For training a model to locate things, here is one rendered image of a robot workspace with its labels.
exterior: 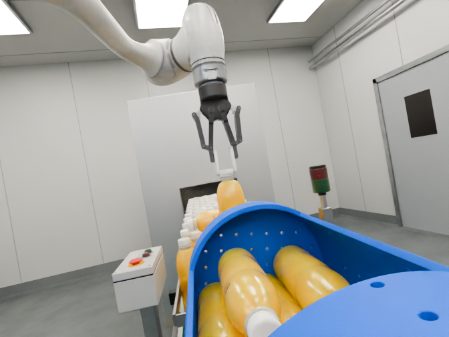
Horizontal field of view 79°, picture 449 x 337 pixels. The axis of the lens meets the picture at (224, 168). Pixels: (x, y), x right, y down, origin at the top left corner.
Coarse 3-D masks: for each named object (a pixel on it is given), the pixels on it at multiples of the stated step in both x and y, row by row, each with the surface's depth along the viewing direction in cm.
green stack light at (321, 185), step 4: (312, 180) 102; (316, 180) 100; (320, 180) 100; (324, 180) 100; (328, 180) 101; (312, 184) 102; (316, 184) 100; (320, 184) 100; (324, 184) 100; (328, 184) 100; (312, 188) 103; (316, 188) 101; (320, 188) 100; (324, 188) 99; (328, 188) 100; (316, 192) 101; (320, 192) 100; (324, 192) 100
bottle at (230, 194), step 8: (232, 176) 72; (224, 184) 71; (232, 184) 70; (224, 192) 70; (232, 192) 70; (240, 192) 71; (224, 200) 70; (232, 200) 69; (240, 200) 70; (224, 208) 70
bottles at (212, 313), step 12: (276, 276) 51; (204, 288) 49; (216, 288) 47; (276, 288) 44; (204, 300) 45; (216, 300) 43; (288, 300) 40; (204, 312) 41; (216, 312) 39; (288, 312) 37; (204, 324) 38; (216, 324) 36; (228, 324) 36; (204, 336) 36; (216, 336) 34; (228, 336) 34; (240, 336) 35
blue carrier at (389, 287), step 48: (240, 240) 54; (288, 240) 56; (336, 240) 45; (192, 288) 41; (384, 288) 14; (432, 288) 14; (192, 336) 29; (288, 336) 14; (336, 336) 12; (384, 336) 11; (432, 336) 10
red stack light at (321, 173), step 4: (320, 168) 99; (324, 168) 100; (312, 172) 101; (316, 172) 100; (320, 172) 99; (324, 172) 100; (312, 176) 101; (316, 176) 100; (320, 176) 100; (324, 176) 100
